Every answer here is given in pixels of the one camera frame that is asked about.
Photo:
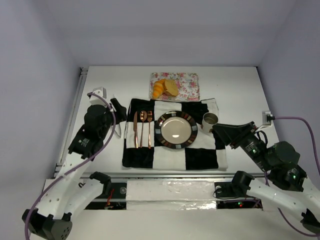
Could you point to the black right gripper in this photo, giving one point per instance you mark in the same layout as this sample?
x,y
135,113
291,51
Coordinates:
x,y
240,135

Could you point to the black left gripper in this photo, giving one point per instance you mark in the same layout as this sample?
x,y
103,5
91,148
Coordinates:
x,y
119,110

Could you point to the sliced bread piece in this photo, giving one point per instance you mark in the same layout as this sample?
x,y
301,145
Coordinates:
x,y
170,88

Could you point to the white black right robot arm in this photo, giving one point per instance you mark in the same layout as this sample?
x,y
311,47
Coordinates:
x,y
287,186

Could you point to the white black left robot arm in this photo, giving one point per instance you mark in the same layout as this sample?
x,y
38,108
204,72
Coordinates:
x,y
51,216

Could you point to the copper knife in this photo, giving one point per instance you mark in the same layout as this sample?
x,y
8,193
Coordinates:
x,y
135,129

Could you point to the copper spoon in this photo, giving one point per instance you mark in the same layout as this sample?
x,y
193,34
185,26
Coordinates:
x,y
143,117

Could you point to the silver metal cup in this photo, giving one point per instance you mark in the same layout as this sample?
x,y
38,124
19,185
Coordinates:
x,y
208,121

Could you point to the copper fork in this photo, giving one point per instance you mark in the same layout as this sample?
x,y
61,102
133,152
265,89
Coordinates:
x,y
149,119

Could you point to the black white checkered cloth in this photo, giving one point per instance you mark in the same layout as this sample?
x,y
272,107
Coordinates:
x,y
206,153

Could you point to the orange croissant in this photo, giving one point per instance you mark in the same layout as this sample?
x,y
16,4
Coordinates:
x,y
158,89

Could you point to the dark rimmed beige plate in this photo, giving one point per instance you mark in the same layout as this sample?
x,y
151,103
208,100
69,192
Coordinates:
x,y
176,130

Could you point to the floral rectangular tray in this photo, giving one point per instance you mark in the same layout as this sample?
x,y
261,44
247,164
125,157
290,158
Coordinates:
x,y
187,84

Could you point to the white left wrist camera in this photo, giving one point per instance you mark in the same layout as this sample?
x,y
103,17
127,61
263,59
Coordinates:
x,y
98,95

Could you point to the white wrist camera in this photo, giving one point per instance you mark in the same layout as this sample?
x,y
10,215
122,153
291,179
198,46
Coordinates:
x,y
266,119
98,95

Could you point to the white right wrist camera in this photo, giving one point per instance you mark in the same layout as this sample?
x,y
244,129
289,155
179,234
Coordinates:
x,y
266,119

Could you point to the aluminium frame rail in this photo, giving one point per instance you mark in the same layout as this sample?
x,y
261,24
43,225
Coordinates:
x,y
73,114

